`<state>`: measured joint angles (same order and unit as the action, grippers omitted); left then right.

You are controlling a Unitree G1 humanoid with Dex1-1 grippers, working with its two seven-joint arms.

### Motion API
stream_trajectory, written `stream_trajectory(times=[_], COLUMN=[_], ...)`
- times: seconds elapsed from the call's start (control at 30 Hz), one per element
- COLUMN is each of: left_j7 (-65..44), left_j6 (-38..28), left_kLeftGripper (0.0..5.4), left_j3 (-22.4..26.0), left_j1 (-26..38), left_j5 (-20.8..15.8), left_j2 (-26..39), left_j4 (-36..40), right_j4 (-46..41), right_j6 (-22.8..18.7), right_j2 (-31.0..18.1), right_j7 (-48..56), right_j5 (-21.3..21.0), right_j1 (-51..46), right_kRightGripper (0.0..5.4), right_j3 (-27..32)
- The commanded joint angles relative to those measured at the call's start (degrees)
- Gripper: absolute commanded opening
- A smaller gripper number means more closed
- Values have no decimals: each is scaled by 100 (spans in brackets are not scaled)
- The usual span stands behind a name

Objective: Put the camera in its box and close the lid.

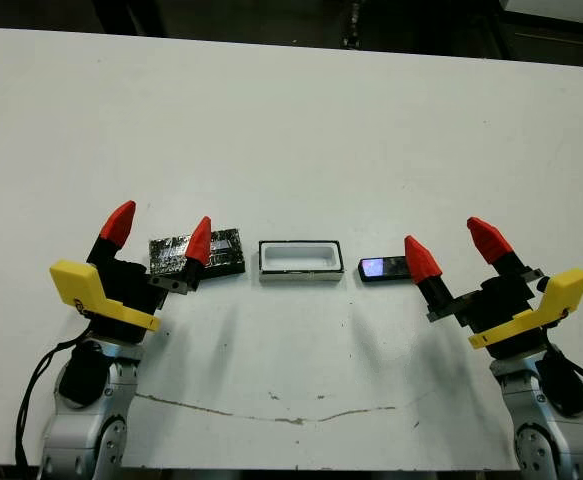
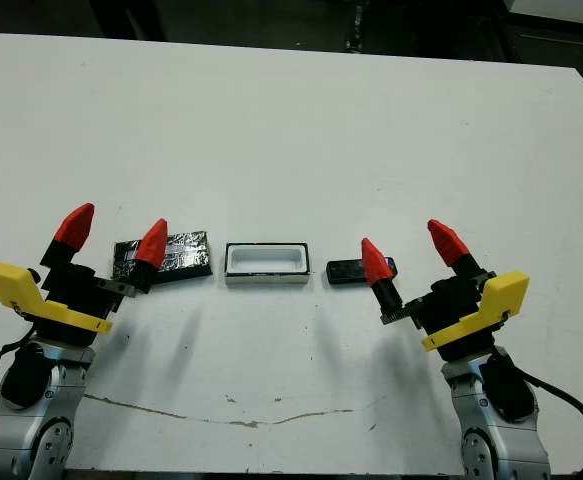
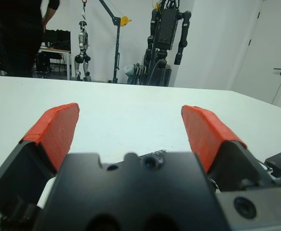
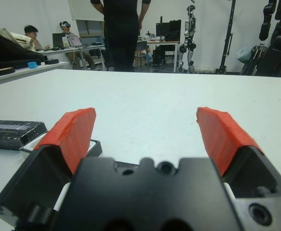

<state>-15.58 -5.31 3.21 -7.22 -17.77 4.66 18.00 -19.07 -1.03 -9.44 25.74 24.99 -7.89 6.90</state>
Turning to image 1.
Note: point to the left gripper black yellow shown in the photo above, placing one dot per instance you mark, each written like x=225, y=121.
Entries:
x=121, y=295

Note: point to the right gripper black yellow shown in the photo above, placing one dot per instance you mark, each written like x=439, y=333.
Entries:
x=501, y=310

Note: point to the shiny black box lid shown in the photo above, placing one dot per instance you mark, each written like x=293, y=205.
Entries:
x=168, y=252

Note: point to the black stand post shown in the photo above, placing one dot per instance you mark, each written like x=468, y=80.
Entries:
x=353, y=22

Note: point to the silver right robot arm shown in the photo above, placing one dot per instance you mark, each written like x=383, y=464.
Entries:
x=546, y=440

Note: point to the white open box tray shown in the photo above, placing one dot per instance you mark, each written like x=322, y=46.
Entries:
x=301, y=275

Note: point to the white furniture panel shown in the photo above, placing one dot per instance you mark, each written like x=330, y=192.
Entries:
x=556, y=4

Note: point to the small black camera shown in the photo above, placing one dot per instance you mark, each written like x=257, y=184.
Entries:
x=383, y=269

